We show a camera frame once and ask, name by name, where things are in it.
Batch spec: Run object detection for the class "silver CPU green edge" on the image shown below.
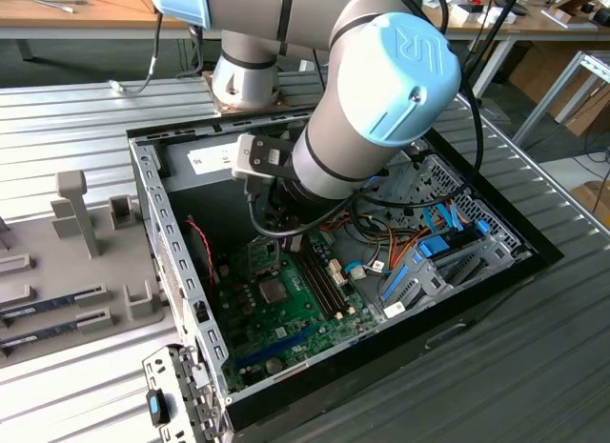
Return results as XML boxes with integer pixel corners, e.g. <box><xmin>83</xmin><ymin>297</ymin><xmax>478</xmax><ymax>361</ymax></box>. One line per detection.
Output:
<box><xmin>259</xmin><ymin>278</ymin><xmax>290</xmax><ymax>305</ymax></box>

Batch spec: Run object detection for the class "metal socket cover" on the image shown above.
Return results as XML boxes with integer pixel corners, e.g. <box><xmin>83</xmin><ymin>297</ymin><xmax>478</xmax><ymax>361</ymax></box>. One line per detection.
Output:
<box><xmin>247</xmin><ymin>240</ymin><xmax>283</xmax><ymax>278</ymax></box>

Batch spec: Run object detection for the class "black RAM slot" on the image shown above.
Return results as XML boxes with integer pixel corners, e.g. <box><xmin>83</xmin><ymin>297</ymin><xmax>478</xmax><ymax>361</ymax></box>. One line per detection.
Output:
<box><xmin>308</xmin><ymin>250</ymin><xmax>351</xmax><ymax>315</ymax></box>
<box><xmin>302</xmin><ymin>252</ymin><xmax>345</xmax><ymax>318</ymax></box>
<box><xmin>297</xmin><ymin>254</ymin><xmax>340</xmax><ymax>320</ymax></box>
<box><xmin>313</xmin><ymin>247</ymin><xmax>357</xmax><ymax>313</ymax></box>

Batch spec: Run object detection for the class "grey power supply unit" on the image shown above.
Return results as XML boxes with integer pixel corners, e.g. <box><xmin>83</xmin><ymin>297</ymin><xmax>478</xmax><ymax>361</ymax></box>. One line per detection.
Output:
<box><xmin>159</xmin><ymin>137</ymin><xmax>275</xmax><ymax>239</ymax></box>

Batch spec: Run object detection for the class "black case fan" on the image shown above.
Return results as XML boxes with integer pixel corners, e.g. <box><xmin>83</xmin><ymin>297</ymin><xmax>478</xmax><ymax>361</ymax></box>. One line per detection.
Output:
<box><xmin>185</xmin><ymin>213</ymin><xmax>221</xmax><ymax>287</ymax></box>

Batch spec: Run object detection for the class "green motherboard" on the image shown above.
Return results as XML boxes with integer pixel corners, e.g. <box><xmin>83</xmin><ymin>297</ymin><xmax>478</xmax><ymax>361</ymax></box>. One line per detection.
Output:
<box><xmin>212</xmin><ymin>231</ymin><xmax>387</xmax><ymax>394</ymax></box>

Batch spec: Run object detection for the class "blue expansion slot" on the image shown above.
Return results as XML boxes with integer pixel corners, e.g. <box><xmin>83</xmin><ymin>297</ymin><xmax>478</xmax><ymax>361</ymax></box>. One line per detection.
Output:
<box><xmin>235</xmin><ymin>326</ymin><xmax>315</xmax><ymax>368</ymax></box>

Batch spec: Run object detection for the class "blue disk carrier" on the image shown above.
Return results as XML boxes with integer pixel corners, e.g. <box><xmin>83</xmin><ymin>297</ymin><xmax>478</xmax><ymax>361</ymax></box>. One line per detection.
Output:
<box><xmin>379</xmin><ymin>217</ymin><xmax>493</xmax><ymax>302</ymax></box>

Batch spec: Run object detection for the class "black PC case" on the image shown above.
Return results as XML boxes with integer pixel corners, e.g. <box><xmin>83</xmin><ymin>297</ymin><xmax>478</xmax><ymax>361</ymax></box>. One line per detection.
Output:
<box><xmin>126</xmin><ymin>107</ymin><xmax>566</xmax><ymax>434</ymax></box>

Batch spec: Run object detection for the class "grey parts rack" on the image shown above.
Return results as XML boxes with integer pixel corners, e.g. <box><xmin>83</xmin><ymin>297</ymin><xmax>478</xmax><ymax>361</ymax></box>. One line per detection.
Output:
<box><xmin>0</xmin><ymin>170</ymin><xmax>180</xmax><ymax>368</ymax></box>

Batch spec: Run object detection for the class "grey disk bay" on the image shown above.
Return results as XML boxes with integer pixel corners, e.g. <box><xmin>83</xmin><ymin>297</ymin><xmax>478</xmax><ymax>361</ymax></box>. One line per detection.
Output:
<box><xmin>378</xmin><ymin>231</ymin><xmax>535</xmax><ymax>318</ymax></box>

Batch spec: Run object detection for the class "teal latch tab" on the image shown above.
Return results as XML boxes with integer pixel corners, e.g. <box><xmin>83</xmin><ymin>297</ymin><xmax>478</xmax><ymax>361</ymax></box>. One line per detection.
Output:
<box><xmin>145</xmin><ymin>389</ymin><xmax>171</xmax><ymax>426</ymax></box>

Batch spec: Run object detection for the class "dark blue RAM stick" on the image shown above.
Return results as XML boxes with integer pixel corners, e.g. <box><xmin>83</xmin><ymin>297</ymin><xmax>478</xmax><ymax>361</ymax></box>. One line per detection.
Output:
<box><xmin>0</xmin><ymin>292</ymin><xmax>80</xmax><ymax>320</ymax></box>
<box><xmin>0</xmin><ymin>318</ymin><xmax>80</xmax><ymax>350</ymax></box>

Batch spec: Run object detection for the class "small white box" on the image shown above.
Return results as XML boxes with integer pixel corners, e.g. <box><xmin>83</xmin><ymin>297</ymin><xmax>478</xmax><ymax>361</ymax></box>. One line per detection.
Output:
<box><xmin>450</xmin><ymin>0</ymin><xmax>519</xmax><ymax>28</ymax></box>

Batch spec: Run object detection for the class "black stand pole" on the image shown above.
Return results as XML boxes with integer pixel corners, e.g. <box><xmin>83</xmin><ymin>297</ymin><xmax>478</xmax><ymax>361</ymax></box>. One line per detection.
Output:
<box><xmin>464</xmin><ymin>0</ymin><xmax>525</xmax><ymax>101</ymax></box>

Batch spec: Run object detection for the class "wooden desk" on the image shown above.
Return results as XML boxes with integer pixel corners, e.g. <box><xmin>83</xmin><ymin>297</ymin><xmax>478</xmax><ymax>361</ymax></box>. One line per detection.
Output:
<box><xmin>442</xmin><ymin>0</ymin><xmax>610</xmax><ymax>101</ymax></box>
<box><xmin>0</xmin><ymin>0</ymin><xmax>225</xmax><ymax>40</ymax></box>

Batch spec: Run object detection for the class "small cardboard box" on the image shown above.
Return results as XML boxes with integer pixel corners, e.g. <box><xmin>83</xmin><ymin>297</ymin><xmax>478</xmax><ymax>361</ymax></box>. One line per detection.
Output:
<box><xmin>569</xmin><ymin>179</ymin><xmax>610</xmax><ymax>225</ymax></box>

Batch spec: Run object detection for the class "large cardboard box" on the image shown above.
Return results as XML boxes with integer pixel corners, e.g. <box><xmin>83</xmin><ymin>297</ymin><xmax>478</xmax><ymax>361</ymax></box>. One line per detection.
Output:
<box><xmin>507</xmin><ymin>42</ymin><xmax>610</xmax><ymax>137</ymax></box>

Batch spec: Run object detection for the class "open cardboard box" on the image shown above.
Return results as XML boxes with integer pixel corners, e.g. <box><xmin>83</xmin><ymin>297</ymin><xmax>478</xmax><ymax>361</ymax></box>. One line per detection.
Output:
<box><xmin>547</xmin><ymin>0</ymin><xmax>610</xmax><ymax>30</ymax></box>

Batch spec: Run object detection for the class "red orange wire bundle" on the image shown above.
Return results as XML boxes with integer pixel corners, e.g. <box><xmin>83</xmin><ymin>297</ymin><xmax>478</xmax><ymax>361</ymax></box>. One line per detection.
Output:
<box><xmin>316</xmin><ymin>209</ymin><xmax>356</xmax><ymax>233</ymax></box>

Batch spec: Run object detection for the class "white wrist camera black mount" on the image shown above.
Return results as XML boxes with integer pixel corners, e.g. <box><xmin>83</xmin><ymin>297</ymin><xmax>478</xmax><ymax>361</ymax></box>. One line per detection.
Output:
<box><xmin>231</xmin><ymin>132</ymin><xmax>293</xmax><ymax>182</ymax></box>

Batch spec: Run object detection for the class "black cable bundle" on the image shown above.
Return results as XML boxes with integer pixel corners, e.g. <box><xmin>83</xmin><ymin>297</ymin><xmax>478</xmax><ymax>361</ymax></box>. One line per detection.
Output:
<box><xmin>347</xmin><ymin>202</ymin><xmax>397</xmax><ymax>242</ymax></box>

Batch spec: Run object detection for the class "red fan wire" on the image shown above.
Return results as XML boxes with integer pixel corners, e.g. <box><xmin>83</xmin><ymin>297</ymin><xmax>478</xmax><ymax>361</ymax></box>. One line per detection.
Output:
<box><xmin>186</xmin><ymin>218</ymin><xmax>216</xmax><ymax>285</ymax></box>

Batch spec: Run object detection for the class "blue SATA wire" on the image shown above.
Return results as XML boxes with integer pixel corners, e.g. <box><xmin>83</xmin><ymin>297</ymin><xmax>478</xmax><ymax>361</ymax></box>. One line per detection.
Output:
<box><xmin>422</xmin><ymin>198</ymin><xmax>467</xmax><ymax>232</ymax></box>

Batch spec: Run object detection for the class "grey card retention bracket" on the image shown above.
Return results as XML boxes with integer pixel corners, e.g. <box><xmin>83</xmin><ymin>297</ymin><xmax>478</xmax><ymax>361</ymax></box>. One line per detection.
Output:
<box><xmin>142</xmin><ymin>345</ymin><xmax>230</xmax><ymax>443</ymax></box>

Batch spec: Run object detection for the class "grey dangling cable with plug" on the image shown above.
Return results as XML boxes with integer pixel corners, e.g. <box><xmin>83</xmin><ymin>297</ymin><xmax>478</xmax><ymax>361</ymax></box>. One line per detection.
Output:
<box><xmin>107</xmin><ymin>13</ymin><xmax>166</xmax><ymax>97</ymax></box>

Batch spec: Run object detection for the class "thick black camera cable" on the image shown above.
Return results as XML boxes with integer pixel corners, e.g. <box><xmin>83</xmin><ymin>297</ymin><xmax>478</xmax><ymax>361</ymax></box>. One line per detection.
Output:
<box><xmin>245</xmin><ymin>0</ymin><xmax>487</xmax><ymax>239</ymax></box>

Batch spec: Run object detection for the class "aluminium shelf frame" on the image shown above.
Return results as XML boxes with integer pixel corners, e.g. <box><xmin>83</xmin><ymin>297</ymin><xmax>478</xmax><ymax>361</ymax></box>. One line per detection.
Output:
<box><xmin>512</xmin><ymin>50</ymin><xmax>610</xmax><ymax>149</ymax></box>

